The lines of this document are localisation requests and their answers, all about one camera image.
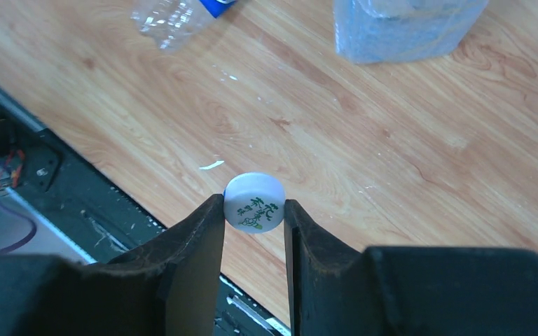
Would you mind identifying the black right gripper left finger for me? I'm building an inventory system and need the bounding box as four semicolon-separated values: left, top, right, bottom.
0;194;225;335

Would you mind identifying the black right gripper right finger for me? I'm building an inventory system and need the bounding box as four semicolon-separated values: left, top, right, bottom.
284;199;538;335

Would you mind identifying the white bottle cap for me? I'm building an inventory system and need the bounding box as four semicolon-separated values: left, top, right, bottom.
223;172;286;234

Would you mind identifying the clear Pepsi bottle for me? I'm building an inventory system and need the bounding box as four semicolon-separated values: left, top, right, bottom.
130;0;236;52

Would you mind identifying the small white scrap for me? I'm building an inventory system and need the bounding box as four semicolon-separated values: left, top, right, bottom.
199;160;225;170

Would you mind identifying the blue item in plastic bag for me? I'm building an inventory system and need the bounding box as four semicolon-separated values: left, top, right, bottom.
333;0;488;64

